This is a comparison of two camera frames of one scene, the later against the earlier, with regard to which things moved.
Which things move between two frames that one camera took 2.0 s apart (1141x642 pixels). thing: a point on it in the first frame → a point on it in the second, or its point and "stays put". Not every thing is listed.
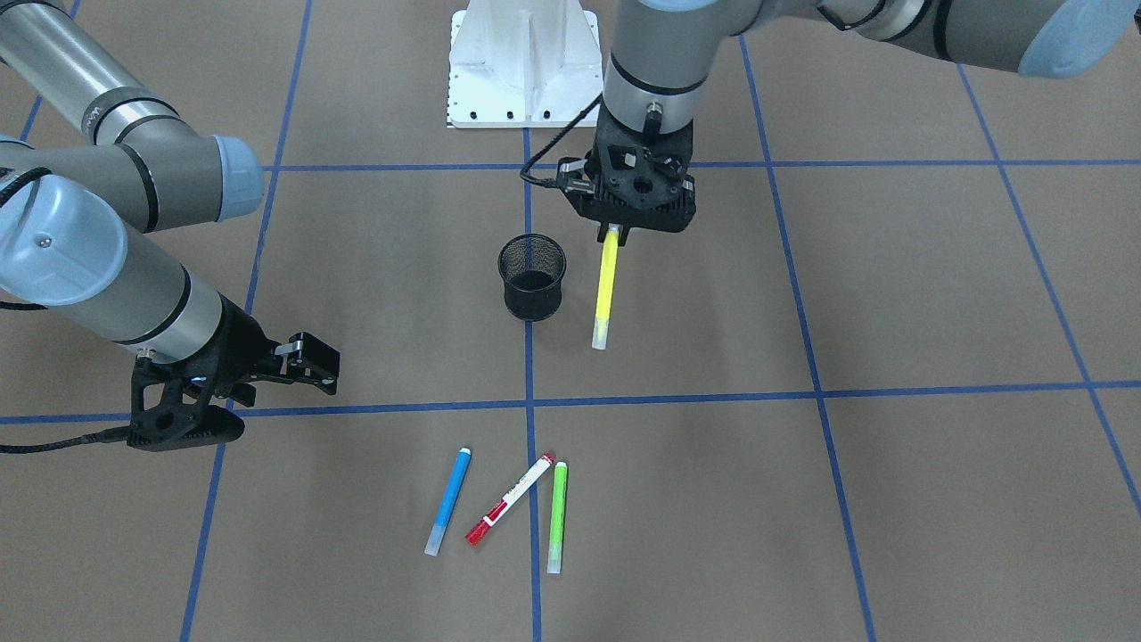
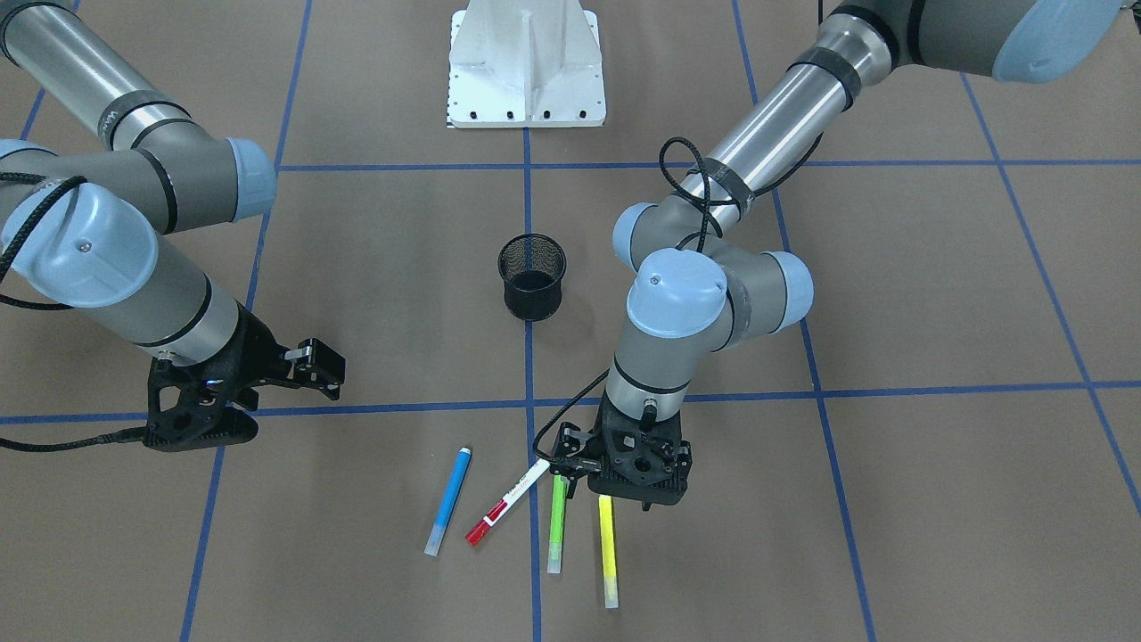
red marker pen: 477,532 stays put
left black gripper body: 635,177 → 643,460
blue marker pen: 449,501 stays put
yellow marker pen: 603,312 → 609,551
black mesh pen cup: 532,267 stays put
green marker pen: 557,521 stays put
